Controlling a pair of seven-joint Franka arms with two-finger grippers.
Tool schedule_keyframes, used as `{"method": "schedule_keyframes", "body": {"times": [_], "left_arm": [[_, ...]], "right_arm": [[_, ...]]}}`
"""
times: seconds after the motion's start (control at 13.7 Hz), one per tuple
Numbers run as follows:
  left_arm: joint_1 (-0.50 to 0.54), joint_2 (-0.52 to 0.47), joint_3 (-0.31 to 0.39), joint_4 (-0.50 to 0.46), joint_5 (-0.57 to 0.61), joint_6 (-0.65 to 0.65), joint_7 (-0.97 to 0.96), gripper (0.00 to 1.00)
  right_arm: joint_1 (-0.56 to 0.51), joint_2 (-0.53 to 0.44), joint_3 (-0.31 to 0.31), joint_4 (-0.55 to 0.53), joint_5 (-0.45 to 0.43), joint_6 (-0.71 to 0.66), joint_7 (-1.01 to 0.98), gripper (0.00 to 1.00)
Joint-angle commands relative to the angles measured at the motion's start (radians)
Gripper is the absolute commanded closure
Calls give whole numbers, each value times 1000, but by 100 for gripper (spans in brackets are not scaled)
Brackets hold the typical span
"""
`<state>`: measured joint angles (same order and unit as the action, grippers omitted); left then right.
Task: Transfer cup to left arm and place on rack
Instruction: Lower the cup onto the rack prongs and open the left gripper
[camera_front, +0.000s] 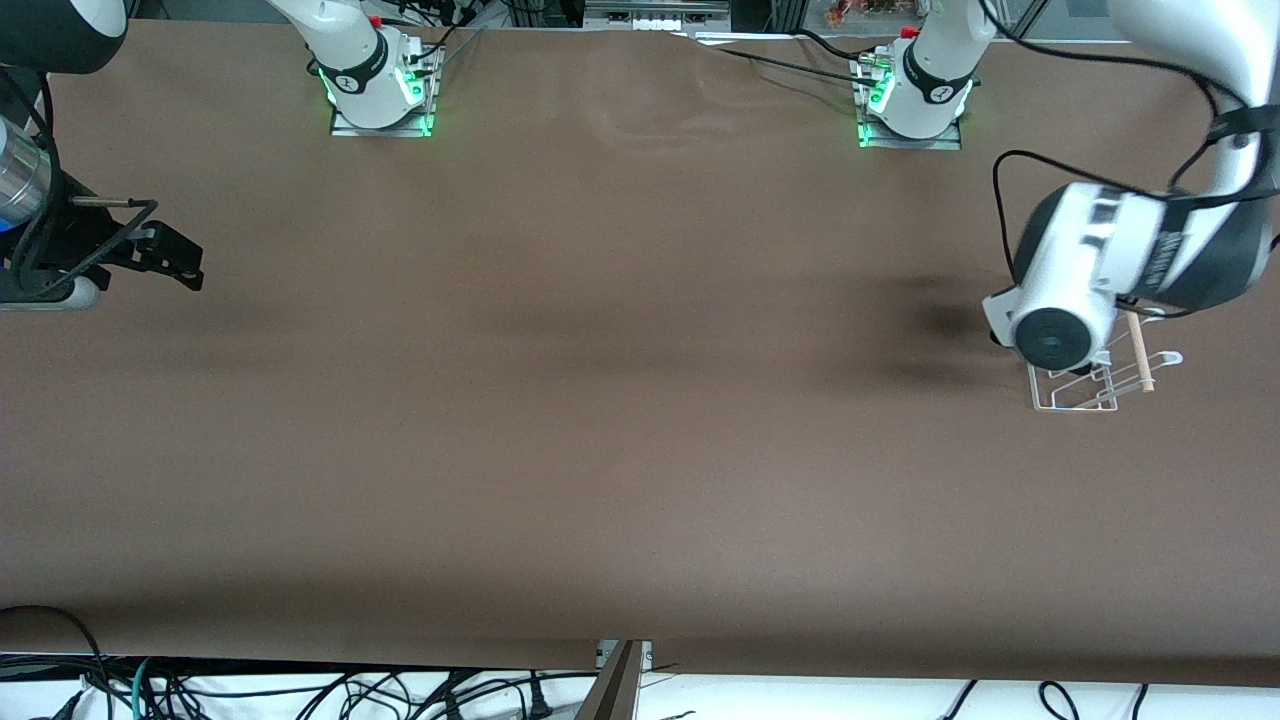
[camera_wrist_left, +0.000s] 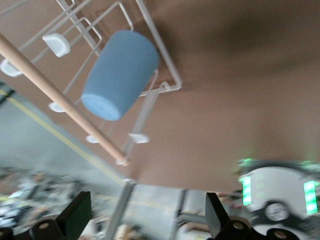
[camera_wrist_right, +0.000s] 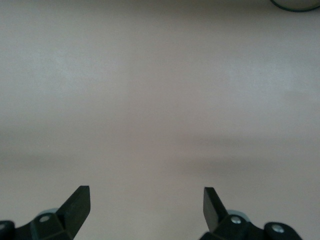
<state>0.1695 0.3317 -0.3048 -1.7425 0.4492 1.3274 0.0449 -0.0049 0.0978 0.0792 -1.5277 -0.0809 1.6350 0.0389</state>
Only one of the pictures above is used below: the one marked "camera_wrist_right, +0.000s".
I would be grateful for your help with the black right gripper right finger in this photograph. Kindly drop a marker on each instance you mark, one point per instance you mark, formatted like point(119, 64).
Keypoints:
point(215, 215)

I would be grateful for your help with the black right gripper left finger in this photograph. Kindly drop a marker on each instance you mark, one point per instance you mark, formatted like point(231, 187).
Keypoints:
point(72, 215)

